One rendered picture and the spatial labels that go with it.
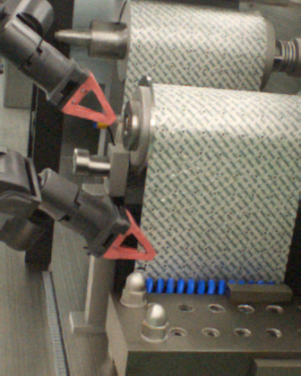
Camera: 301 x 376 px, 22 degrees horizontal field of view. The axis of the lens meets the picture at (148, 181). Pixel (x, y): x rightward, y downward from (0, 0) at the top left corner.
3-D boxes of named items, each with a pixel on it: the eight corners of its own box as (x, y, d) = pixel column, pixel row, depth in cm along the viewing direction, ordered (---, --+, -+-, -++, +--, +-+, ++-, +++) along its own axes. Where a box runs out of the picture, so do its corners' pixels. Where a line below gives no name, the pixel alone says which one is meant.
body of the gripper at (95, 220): (100, 261, 108) (56, 235, 106) (91, 233, 117) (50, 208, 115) (128, 225, 107) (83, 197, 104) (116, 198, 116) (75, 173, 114)
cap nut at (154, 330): (137, 329, 102) (141, 298, 100) (164, 329, 103) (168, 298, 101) (142, 343, 98) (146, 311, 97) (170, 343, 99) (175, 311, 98)
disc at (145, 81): (125, 155, 124) (137, 64, 119) (129, 156, 124) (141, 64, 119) (142, 192, 110) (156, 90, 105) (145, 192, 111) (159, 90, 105)
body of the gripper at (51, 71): (57, 109, 109) (15, 75, 107) (55, 98, 119) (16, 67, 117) (87, 72, 108) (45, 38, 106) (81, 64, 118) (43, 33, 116)
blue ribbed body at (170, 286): (139, 294, 116) (141, 273, 115) (274, 297, 121) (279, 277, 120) (143, 305, 113) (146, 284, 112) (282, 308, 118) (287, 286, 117)
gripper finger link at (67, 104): (100, 142, 113) (49, 102, 111) (96, 132, 120) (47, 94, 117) (130, 106, 112) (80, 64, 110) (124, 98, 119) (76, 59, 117)
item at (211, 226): (132, 286, 116) (147, 169, 111) (279, 290, 122) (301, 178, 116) (133, 288, 116) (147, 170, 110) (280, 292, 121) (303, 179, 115)
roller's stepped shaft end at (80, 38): (53, 43, 135) (55, 24, 134) (88, 46, 136) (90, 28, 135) (55, 46, 132) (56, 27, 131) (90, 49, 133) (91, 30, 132)
